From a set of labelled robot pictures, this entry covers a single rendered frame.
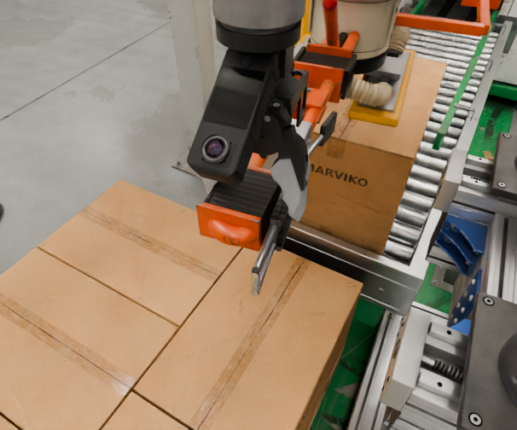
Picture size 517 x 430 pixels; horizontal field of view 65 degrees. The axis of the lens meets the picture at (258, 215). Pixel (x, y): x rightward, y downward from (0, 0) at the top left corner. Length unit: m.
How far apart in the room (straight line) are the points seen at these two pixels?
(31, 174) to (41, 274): 1.45
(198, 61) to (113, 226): 1.02
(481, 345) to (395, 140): 0.64
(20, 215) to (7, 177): 0.39
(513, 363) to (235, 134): 0.47
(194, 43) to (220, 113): 1.80
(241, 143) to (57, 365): 1.01
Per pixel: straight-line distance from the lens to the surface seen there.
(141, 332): 1.22
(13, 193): 2.74
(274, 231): 0.42
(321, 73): 0.70
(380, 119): 0.86
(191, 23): 2.11
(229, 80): 0.36
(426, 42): 2.90
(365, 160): 1.14
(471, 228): 1.04
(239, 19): 0.34
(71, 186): 2.63
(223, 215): 0.43
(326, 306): 1.23
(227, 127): 0.34
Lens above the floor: 1.58
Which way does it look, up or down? 45 degrees down
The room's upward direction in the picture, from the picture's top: straight up
